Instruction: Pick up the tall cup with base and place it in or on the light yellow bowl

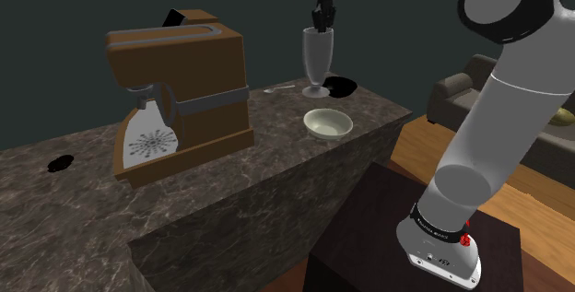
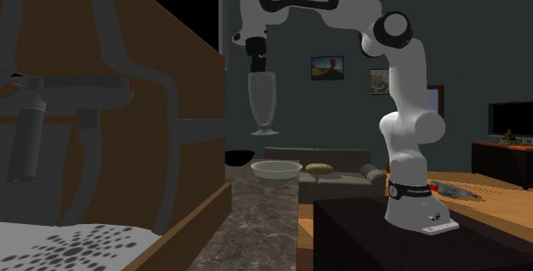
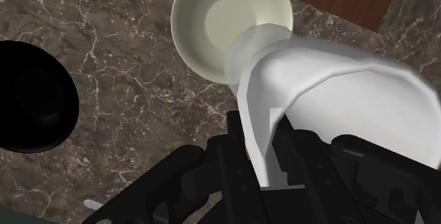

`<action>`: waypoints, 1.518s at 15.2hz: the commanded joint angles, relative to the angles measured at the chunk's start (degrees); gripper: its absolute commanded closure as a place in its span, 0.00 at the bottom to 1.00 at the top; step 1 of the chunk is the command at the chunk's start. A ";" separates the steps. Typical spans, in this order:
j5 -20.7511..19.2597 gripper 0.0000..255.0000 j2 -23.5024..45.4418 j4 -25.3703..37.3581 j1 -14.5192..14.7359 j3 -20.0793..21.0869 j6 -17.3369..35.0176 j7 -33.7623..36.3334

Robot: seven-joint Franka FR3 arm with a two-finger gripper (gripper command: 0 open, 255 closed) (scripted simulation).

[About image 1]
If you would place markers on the small black lump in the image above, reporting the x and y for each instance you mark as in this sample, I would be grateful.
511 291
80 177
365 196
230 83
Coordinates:
60 163

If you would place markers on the silver spoon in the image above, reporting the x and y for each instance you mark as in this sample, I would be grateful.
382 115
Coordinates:
279 88

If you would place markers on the tall clear footed glass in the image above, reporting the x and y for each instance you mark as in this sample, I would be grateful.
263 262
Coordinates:
318 53

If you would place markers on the white bowl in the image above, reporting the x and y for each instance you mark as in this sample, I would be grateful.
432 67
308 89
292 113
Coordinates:
328 122

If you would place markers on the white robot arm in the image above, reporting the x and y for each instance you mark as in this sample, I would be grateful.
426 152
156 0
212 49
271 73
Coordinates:
476 156

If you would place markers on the dark robot stand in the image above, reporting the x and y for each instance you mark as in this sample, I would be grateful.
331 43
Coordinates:
359 232

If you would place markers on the brown stand mixer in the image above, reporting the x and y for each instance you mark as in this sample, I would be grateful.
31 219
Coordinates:
197 71

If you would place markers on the brown sofa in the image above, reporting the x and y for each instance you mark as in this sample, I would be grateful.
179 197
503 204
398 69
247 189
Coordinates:
450 90

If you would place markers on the black bowl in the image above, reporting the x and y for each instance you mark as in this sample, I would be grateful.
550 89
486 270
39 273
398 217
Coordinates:
342 86

